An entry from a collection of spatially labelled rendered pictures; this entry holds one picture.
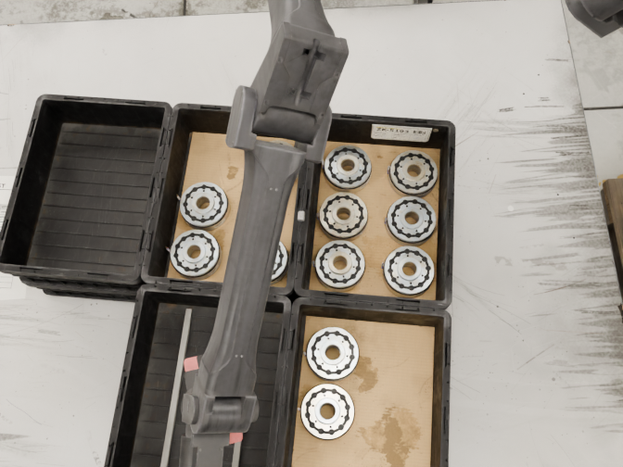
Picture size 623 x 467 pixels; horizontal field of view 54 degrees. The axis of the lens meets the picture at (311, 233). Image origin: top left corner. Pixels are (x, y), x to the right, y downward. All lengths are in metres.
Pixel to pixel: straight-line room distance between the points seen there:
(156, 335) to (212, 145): 0.44
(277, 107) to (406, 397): 0.73
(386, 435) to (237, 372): 0.53
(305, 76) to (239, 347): 0.33
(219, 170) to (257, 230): 0.69
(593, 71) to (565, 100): 0.98
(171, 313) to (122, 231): 0.22
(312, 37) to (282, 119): 0.09
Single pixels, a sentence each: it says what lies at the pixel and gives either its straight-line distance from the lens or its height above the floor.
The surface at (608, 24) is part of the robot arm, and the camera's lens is 0.74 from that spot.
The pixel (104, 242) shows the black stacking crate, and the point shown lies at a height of 0.83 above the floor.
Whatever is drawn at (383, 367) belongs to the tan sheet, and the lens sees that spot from 1.25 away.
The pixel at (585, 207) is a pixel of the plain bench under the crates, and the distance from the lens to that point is 1.58.
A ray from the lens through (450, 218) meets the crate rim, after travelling 1.23.
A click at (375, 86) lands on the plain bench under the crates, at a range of 1.62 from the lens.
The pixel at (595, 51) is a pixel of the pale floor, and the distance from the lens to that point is 2.73.
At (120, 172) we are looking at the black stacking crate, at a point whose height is 0.83.
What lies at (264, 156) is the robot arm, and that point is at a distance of 0.68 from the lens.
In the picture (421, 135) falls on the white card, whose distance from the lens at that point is 1.35.
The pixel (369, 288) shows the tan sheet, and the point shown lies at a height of 0.83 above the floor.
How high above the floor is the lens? 2.06
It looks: 71 degrees down
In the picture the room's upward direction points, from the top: 6 degrees counter-clockwise
